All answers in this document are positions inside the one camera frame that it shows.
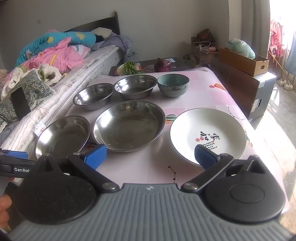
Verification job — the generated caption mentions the large steel pan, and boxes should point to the large steel pan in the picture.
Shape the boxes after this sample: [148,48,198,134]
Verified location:
[93,100,166,153]

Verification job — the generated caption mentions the person's left hand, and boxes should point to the person's left hand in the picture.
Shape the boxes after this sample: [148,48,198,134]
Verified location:
[0,194,12,230]

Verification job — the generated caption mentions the teal ceramic bowl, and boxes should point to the teal ceramic bowl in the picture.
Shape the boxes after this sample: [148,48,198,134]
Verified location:
[157,74,190,97]

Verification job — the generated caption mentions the wooden stick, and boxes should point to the wooden stick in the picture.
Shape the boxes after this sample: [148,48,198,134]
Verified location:
[268,50,287,73]

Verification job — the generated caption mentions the pink hanging clothes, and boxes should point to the pink hanging clothes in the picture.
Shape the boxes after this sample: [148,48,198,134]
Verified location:
[269,19,285,59]

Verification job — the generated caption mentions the white ceramic plate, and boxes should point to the white ceramic plate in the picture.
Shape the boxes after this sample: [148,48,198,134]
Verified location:
[170,108,247,166]

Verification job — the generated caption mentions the white quilted mattress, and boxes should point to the white quilted mattress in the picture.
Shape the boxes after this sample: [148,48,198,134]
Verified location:
[0,44,130,160]

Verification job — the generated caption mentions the lavender clothing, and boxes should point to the lavender clothing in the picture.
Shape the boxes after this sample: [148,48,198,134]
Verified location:
[90,32,135,57]

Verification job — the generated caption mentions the small steel bowl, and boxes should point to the small steel bowl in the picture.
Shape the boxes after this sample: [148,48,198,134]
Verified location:
[73,83,114,111]

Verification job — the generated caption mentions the medium steel bowl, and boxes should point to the medium steel bowl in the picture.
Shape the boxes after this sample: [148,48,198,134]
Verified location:
[114,74,158,100]

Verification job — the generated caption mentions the black headboard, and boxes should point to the black headboard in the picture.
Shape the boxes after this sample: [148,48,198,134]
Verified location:
[63,10,121,36]

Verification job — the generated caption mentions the leafy green cabbage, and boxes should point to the leafy green cabbage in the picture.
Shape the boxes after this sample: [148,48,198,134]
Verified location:
[117,61,143,76]

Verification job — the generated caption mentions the pink printed tablecloth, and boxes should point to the pink printed tablecloth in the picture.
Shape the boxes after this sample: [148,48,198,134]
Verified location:
[62,67,291,214]

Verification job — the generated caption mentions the black phone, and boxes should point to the black phone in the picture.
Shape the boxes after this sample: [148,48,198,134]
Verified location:
[11,87,31,120]

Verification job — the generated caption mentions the brown bag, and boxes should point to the brown bag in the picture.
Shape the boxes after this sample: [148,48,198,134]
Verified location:
[196,28,217,43]

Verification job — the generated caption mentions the open carton with clutter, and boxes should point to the open carton with clutter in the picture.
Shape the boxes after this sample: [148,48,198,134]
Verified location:
[184,36,220,67]

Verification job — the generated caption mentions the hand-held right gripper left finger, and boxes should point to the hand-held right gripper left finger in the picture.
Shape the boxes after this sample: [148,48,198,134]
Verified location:
[28,144,120,193]

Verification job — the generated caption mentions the small steel plate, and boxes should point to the small steel plate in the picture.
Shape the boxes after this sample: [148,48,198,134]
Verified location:
[34,115,91,161]

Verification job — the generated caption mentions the white fleece cloth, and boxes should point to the white fleece cloth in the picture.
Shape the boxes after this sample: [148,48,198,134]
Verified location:
[2,63,62,93]

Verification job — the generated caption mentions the purple cabbage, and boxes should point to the purple cabbage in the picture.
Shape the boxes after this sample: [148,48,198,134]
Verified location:
[154,58,172,73]

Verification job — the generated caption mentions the cream cloth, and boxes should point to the cream cloth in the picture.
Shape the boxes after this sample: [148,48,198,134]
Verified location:
[91,27,112,39]

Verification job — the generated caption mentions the open cardboard tray box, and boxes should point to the open cardboard tray box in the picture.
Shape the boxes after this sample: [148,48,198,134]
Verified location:
[219,47,270,77]

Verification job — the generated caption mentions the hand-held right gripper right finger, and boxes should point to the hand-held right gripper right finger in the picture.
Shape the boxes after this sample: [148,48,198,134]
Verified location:
[180,144,273,194]

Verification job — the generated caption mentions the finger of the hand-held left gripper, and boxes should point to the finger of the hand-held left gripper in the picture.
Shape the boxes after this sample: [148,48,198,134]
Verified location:
[0,149,29,160]

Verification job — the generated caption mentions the large brown cardboard box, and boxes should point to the large brown cardboard box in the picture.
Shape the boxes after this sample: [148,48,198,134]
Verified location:
[209,57,277,122]

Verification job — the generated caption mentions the pale green plastic bag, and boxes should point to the pale green plastic bag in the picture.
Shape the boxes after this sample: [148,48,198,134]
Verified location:
[226,38,256,59]

